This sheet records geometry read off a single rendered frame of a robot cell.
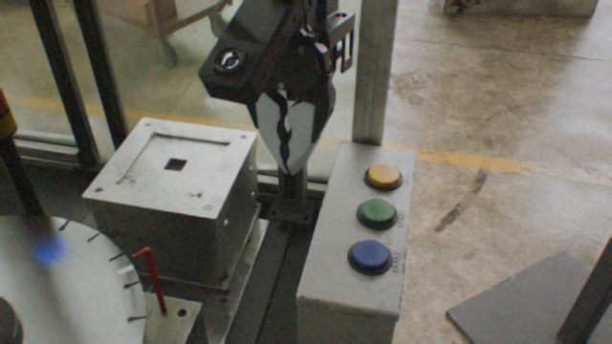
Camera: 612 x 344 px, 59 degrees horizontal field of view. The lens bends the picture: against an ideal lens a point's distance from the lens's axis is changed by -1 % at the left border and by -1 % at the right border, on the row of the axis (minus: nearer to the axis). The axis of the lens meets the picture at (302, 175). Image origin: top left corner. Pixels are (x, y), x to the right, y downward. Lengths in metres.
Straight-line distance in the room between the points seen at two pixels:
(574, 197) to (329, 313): 1.72
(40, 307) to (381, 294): 0.33
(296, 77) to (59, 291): 0.30
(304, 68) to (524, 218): 1.67
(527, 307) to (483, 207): 0.45
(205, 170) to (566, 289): 1.37
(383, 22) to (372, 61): 0.06
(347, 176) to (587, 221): 1.53
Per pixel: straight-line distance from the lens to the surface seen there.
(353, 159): 0.75
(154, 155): 0.78
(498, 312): 1.74
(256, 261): 0.81
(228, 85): 0.40
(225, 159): 0.75
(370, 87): 0.73
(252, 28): 0.43
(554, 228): 2.08
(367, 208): 0.66
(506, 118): 2.56
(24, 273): 0.60
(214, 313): 0.75
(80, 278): 0.57
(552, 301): 1.83
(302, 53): 0.46
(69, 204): 0.97
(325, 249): 0.63
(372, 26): 0.69
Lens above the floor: 1.37
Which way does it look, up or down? 41 degrees down
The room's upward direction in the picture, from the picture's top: straight up
